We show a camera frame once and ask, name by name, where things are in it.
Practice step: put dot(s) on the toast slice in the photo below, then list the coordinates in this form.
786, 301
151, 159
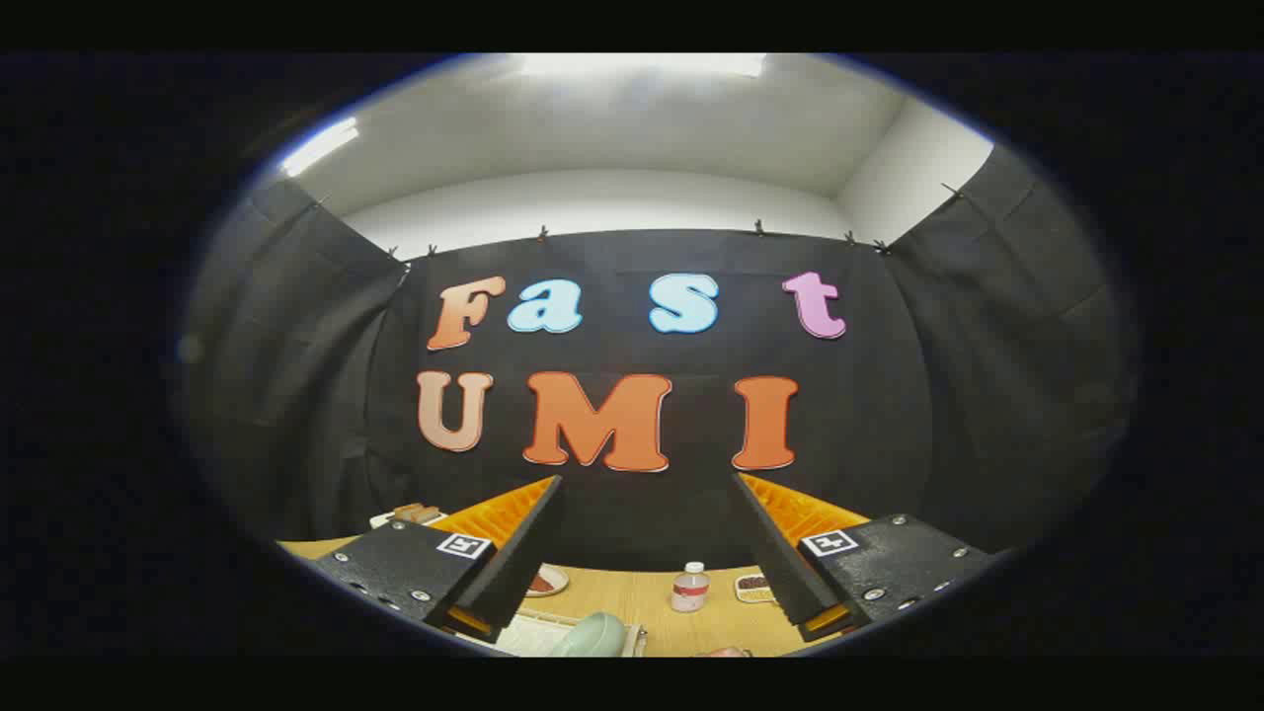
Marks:
415, 512

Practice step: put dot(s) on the white toaster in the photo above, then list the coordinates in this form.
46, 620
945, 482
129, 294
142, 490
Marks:
380, 518

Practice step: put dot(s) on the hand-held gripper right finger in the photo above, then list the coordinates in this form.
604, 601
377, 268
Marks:
780, 563

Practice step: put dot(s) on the brown meat patty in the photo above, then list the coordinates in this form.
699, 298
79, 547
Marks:
539, 585

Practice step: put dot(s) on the narrow ceiling light strip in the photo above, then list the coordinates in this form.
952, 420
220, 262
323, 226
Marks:
318, 146

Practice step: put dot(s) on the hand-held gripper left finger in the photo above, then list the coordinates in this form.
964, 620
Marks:
513, 563

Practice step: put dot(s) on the white oval plate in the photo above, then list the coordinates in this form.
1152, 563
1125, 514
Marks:
551, 573

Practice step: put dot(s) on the clear plastic bottle red label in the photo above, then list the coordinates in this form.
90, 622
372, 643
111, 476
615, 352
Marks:
690, 590

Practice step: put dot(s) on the pale green plate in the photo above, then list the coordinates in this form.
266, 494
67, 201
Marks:
592, 637

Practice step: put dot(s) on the white divided bean tray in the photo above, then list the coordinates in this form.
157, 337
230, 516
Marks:
752, 589

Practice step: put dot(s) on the wide ceiling light panel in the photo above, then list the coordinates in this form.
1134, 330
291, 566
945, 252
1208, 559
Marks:
642, 64

